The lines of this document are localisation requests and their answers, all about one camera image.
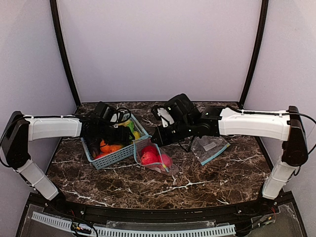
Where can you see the white slotted cable duct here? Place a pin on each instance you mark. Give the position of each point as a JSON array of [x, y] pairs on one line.
[[128, 229]]

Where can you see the black front rail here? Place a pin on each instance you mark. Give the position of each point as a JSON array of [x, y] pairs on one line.
[[233, 213]]

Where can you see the right black frame post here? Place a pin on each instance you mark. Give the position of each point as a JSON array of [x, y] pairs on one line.
[[255, 52]]

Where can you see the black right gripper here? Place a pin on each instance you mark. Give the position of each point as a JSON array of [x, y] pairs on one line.
[[161, 135]]

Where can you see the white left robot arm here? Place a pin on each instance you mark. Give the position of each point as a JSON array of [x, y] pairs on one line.
[[104, 122]]

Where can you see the yellow lemon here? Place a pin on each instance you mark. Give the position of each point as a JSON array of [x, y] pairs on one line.
[[136, 135]]

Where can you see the blue plastic basket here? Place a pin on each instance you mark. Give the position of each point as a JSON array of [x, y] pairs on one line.
[[127, 151]]

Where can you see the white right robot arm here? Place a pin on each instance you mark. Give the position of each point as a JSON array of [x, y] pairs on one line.
[[181, 118]]

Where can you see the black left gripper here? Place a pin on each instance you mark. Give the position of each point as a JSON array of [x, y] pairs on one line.
[[121, 135]]

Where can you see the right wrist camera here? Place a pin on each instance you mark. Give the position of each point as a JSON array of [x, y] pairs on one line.
[[162, 114]]

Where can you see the red apple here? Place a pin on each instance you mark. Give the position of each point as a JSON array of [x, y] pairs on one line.
[[150, 149], [148, 158], [165, 160]]

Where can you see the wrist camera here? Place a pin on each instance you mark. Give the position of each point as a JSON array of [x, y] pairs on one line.
[[120, 117], [162, 114]]

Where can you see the black frame post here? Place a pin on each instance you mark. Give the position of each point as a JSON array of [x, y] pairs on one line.
[[255, 52], [62, 51]]

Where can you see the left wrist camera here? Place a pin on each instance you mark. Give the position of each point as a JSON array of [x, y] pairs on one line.
[[120, 117]]

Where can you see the left black frame post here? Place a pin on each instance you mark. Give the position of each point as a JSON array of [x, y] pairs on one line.
[[62, 51]]

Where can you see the clear zip top bag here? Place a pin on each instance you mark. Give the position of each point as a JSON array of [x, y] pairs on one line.
[[158, 167]]

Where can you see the orange fruit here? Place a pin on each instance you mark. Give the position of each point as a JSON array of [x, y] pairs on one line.
[[107, 149]]

